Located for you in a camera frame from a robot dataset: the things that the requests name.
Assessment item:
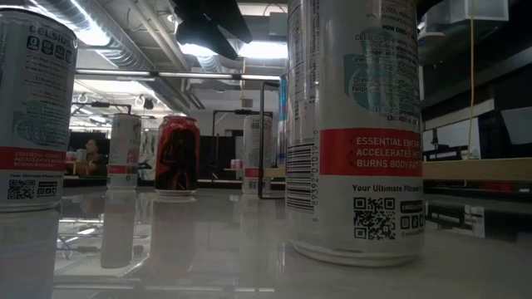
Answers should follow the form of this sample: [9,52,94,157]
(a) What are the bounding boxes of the long ceiling light bar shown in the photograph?
[76,68,282,82]

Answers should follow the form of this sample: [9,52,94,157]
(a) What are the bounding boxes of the person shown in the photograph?
[81,138,110,178]

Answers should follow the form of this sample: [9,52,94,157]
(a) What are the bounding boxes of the silver ventilation duct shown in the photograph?
[24,0,196,115]

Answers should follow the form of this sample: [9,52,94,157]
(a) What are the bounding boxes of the yellow cable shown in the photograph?
[467,0,475,161]

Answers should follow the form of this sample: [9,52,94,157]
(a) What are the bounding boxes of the red cola can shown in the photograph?
[154,115,201,197]

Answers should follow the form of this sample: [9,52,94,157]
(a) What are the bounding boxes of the silver frame bracket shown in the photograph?
[464,205,486,238]

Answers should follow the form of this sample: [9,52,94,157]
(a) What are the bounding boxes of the wooden shelf with black frame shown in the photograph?
[257,81,532,200]

